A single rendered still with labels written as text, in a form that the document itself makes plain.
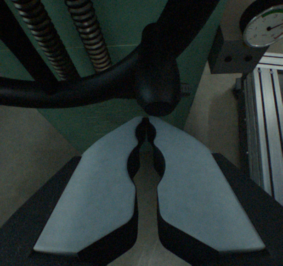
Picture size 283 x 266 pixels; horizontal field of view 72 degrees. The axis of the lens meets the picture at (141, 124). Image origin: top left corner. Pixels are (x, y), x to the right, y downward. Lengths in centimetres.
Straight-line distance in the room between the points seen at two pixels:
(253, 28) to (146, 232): 73
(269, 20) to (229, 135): 72
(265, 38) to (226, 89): 79
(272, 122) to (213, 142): 26
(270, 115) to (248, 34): 52
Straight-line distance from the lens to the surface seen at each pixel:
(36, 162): 101
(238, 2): 45
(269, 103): 85
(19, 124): 115
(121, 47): 39
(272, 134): 79
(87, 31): 22
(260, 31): 34
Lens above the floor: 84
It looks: 63 degrees down
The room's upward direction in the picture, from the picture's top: 5 degrees counter-clockwise
